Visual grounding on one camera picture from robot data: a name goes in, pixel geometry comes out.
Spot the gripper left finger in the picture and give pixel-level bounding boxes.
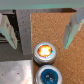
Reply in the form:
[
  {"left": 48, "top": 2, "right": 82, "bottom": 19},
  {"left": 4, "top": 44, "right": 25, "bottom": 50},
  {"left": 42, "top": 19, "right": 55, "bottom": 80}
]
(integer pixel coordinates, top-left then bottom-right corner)
[{"left": 0, "top": 13, "right": 18, "bottom": 50}]

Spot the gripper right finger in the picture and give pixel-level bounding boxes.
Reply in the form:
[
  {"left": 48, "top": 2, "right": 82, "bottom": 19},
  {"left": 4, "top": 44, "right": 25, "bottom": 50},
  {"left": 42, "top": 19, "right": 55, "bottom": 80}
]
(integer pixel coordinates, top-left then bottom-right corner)
[{"left": 62, "top": 7, "right": 84, "bottom": 51}]

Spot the red button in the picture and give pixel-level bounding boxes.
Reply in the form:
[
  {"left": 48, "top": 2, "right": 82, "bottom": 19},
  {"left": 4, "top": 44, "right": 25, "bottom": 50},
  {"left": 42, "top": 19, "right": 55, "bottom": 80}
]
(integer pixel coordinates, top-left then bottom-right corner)
[{"left": 32, "top": 42, "right": 57, "bottom": 65}]

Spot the blue button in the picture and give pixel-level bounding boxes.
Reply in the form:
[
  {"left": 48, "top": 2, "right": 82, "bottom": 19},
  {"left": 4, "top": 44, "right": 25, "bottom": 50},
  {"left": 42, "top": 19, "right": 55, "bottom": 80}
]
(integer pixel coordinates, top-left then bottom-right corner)
[{"left": 35, "top": 64, "right": 64, "bottom": 84}]

